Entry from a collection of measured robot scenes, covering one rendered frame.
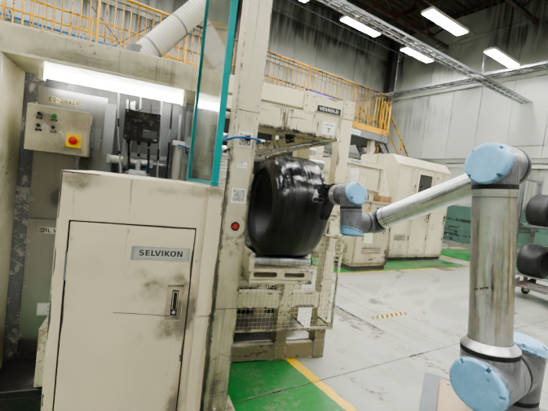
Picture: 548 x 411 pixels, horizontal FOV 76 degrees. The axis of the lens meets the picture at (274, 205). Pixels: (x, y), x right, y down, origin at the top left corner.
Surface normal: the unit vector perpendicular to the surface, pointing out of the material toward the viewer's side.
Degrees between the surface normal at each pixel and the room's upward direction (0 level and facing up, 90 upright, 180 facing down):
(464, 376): 98
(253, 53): 90
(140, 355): 90
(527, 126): 90
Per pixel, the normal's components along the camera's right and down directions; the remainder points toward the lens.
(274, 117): 0.36, 0.09
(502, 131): -0.84, -0.07
